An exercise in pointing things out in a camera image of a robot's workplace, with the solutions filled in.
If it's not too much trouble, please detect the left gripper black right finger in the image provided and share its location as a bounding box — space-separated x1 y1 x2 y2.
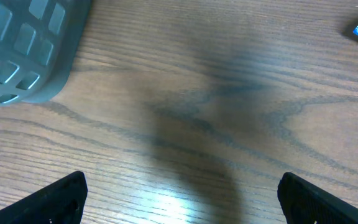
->
277 172 358 224

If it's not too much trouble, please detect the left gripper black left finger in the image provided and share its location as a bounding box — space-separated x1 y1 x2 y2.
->
0 171 88 224

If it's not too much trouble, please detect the grey plastic shopping basket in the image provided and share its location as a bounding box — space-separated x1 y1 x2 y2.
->
0 0 92 106

